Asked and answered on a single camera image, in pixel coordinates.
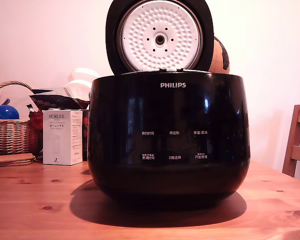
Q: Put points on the black rice cooker lid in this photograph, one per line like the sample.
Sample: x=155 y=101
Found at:
x=112 y=37

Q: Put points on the black Philips rice cooker body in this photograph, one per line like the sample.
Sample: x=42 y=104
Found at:
x=170 y=115

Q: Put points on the dark patterned fabric bag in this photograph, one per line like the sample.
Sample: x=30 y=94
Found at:
x=57 y=101

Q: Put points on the white Porlex box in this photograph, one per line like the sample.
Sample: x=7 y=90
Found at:
x=57 y=140

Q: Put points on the orange and brown globe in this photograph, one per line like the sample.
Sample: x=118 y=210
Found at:
x=220 y=55

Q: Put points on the woven wicker basket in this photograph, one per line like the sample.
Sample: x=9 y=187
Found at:
x=13 y=137

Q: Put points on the stack of cork coasters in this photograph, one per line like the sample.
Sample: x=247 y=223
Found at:
x=12 y=158

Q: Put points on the wooden chair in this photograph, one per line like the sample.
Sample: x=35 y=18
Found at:
x=292 y=140

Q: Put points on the blue ball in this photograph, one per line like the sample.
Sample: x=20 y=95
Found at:
x=5 y=112

